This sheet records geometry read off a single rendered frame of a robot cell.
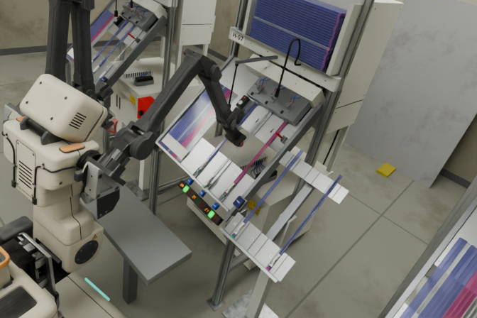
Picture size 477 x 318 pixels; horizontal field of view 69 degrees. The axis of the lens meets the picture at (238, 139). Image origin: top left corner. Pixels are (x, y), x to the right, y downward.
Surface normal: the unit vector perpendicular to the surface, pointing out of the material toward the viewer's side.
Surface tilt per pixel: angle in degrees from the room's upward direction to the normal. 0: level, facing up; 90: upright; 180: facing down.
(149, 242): 0
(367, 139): 80
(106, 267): 0
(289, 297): 0
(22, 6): 90
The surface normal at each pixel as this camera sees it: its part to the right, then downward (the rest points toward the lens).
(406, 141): -0.63, 0.13
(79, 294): 0.19, -0.84
